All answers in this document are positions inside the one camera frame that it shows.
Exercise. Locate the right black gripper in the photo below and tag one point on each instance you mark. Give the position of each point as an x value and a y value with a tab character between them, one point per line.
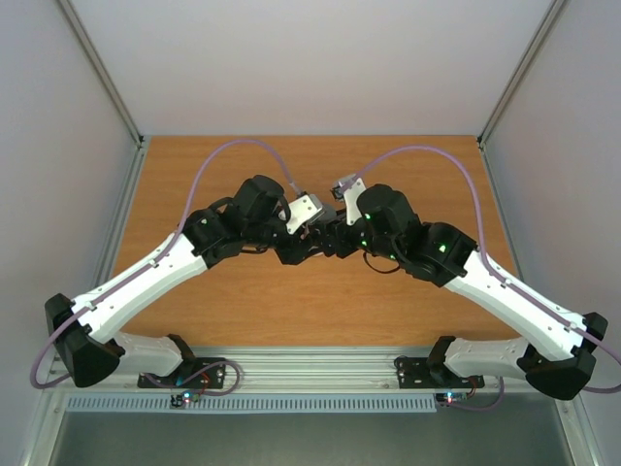
333	232

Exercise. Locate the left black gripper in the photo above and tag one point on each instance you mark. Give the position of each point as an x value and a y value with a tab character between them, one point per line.
299	250

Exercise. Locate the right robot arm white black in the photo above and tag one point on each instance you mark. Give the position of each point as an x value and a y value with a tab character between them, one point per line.
554	349

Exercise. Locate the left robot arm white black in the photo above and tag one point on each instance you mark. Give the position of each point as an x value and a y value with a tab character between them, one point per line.
85	331

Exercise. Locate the right small circuit board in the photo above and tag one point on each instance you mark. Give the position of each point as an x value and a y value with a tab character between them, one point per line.
453	397

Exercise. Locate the small circuit board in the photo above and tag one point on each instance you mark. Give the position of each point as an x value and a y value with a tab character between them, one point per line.
453	397
186	399

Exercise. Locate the left small circuit board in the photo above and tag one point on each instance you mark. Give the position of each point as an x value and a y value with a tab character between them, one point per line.
186	399

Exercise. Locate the aluminium front frame rail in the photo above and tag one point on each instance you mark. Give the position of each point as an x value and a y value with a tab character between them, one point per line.
315	369

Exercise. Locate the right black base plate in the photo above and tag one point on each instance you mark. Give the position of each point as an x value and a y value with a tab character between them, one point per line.
414	373

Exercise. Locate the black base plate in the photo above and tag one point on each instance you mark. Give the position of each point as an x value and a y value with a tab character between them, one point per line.
203	372
414	373

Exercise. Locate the grey slotted cable duct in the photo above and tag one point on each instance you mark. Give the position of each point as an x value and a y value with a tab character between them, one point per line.
253	404

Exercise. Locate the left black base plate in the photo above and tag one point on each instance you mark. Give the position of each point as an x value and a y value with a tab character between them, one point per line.
203	372

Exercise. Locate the right aluminium corner post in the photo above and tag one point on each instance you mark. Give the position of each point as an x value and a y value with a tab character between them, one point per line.
526	61

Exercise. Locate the aluminium corner post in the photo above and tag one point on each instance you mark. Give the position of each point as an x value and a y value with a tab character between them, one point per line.
526	61
70	12

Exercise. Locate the left aluminium corner post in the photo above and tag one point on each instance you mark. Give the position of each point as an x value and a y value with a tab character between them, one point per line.
70	12

